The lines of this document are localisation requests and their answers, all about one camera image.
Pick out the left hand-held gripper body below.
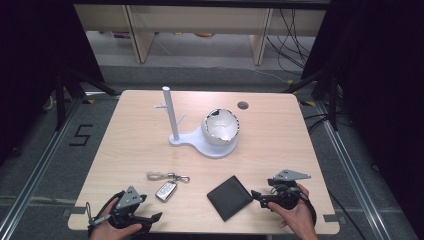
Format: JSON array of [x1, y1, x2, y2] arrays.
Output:
[[109, 185, 148, 231]]

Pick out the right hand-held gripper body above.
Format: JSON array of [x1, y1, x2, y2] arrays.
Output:
[[267, 168, 312, 211]]

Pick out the black leather wallet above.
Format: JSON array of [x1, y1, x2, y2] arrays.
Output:
[[206, 175, 255, 223]]

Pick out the person's right hand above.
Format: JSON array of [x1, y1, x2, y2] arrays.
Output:
[[267, 182, 320, 240]]

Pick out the person's left hand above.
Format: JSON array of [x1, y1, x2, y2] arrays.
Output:
[[89, 197, 143, 240]]

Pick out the white bowl with silver rim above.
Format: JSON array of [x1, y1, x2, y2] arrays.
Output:
[[200, 108, 241, 147]]

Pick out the white key stand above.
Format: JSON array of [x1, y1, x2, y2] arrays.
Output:
[[153, 85, 240, 160]]

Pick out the black metal stand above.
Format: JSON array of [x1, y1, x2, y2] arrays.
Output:
[[282, 68, 340, 132], [54, 65, 122, 132]]

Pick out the beige wooden shelf unit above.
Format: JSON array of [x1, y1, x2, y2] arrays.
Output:
[[73, 3, 328, 66]]

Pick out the silver car key with strap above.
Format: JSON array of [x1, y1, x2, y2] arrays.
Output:
[[145, 170, 191, 204]]

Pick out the black wrist strap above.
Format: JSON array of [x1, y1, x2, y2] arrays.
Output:
[[299, 195, 318, 228]]

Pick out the grey wrist strap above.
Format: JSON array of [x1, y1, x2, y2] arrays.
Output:
[[85, 201, 112, 232]]

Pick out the black floor cable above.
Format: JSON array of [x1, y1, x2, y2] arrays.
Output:
[[328, 191, 369, 240]]

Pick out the metal floor rail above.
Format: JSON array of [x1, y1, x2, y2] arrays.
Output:
[[314, 99, 389, 240], [0, 96, 84, 240]]

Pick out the white floor cable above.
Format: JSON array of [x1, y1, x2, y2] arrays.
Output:
[[246, 65, 292, 84]]

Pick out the bundle of black cables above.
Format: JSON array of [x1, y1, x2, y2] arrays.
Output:
[[265, 8, 318, 76]]

